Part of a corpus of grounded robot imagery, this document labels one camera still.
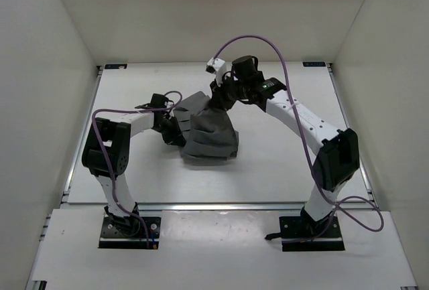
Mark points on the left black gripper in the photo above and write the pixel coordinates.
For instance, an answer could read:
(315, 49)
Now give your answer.
(176, 138)

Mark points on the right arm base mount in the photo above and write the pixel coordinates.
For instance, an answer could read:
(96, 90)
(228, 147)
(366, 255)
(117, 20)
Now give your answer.
(298, 236)

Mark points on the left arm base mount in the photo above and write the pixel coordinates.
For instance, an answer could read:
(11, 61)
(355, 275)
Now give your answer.
(128, 232)

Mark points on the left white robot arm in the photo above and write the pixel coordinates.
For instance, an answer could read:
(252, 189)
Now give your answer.
(106, 151)

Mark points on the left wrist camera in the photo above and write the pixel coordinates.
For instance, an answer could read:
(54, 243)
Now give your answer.
(158, 101)

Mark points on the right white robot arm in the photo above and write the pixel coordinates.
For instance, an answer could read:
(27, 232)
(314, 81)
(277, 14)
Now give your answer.
(336, 151)

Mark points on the aluminium front rail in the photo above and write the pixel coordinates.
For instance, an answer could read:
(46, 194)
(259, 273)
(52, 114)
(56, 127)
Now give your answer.
(223, 207)

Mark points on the right blue corner label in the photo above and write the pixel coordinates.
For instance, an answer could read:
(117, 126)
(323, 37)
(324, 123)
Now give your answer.
(314, 64)

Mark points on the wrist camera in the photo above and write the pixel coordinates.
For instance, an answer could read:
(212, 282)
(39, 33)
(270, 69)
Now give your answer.
(158, 101)
(243, 70)

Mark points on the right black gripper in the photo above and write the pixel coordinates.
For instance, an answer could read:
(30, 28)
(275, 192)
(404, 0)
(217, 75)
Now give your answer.
(218, 100)

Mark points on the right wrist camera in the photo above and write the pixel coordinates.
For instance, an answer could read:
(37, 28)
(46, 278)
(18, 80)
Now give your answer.
(243, 70)

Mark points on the grey pleated skirt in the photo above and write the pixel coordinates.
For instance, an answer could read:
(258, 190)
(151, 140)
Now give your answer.
(208, 132)

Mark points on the left blue corner label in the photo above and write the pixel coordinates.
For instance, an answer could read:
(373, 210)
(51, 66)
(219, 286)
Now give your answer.
(115, 66)

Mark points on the blue corner label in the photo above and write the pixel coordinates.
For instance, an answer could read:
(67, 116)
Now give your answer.
(314, 64)
(115, 66)

